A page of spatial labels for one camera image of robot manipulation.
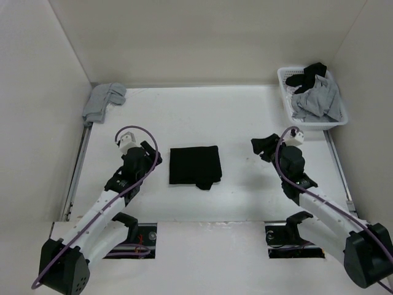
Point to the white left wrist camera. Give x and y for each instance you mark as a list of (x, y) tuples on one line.
[(126, 142)]

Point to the black tank top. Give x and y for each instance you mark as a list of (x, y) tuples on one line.
[(195, 165)]

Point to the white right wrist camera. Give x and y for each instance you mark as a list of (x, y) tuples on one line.
[(296, 138)]

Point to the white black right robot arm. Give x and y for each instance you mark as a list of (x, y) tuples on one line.
[(363, 249)]

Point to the white garment in basket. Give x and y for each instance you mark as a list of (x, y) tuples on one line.
[(289, 93)]

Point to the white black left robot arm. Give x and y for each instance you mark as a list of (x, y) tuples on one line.
[(65, 263)]

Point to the grey garment in basket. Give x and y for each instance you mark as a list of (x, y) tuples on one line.
[(318, 104)]

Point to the folded grey tank top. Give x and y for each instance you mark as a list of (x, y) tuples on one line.
[(101, 96)]

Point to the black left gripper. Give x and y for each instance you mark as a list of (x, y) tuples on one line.
[(150, 156)]

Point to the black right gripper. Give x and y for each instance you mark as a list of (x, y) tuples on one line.
[(266, 145)]

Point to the black garment in basket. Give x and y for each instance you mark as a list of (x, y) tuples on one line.
[(306, 80)]

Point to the white plastic laundry basket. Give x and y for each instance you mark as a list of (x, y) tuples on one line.
[(283, 74)]

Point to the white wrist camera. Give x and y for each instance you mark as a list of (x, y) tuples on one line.
[(296, 138), (126, 142)]

